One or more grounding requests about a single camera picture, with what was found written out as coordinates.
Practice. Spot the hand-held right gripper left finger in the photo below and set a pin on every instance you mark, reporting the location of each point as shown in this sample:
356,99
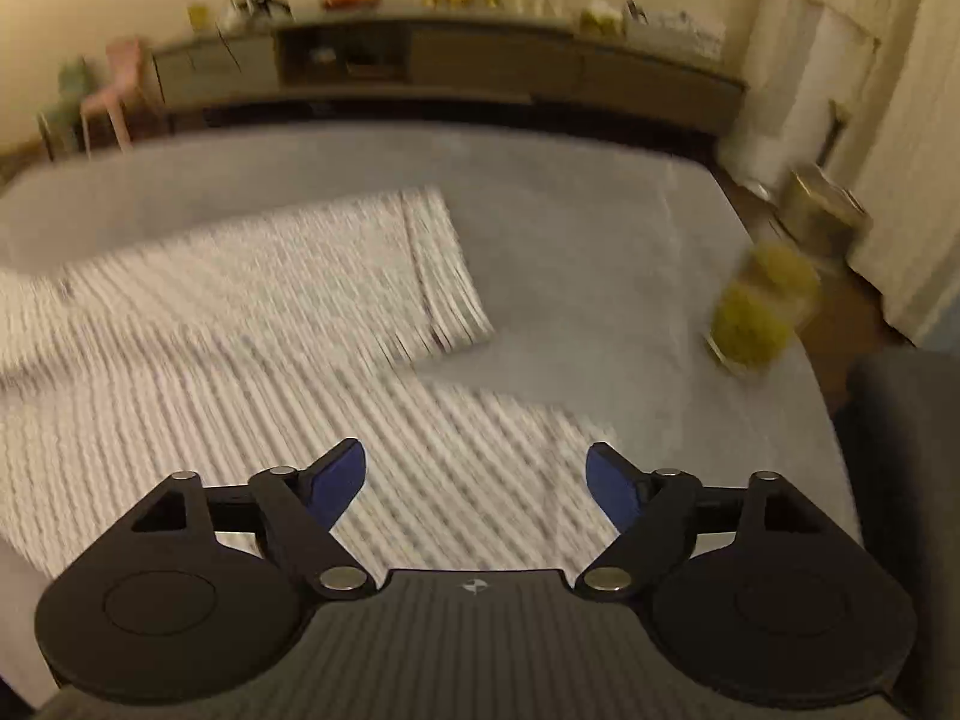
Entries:
337,484

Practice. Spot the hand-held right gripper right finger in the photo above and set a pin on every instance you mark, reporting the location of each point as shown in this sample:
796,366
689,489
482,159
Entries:
611,487

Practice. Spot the white patterned shirt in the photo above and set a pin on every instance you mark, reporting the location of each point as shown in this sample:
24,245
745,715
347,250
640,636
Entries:
225,315

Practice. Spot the glass vase with yellow flowers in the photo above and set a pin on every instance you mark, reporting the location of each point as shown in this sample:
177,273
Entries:
757,307

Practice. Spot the dark grey chair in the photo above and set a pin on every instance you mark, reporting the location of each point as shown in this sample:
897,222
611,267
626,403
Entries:
907,427

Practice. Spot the metal trash bin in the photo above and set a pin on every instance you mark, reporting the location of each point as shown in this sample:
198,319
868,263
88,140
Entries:
821,210

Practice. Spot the small bowl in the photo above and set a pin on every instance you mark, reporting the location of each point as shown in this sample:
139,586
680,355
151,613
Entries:
324,56

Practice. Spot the long wooden media cabinet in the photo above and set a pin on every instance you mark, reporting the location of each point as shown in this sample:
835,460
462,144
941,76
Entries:
487,60

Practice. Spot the cream curtain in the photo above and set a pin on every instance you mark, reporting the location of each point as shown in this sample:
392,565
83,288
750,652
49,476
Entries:
900,127

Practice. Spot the pink plastic chair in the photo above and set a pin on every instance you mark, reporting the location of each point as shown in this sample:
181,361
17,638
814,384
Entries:
124,71

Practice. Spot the white storage box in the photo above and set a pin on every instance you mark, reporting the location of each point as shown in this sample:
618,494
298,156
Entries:
675,26

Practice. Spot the yellow box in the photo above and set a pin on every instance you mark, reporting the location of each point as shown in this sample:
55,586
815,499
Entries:
602,16

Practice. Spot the green plastic chair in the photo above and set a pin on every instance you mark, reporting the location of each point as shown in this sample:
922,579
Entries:
75,86

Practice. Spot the black tripod gadget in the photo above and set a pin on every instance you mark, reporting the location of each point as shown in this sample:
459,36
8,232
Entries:
259,4

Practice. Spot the yellow cup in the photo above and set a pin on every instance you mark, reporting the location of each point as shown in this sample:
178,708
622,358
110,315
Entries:
199,16

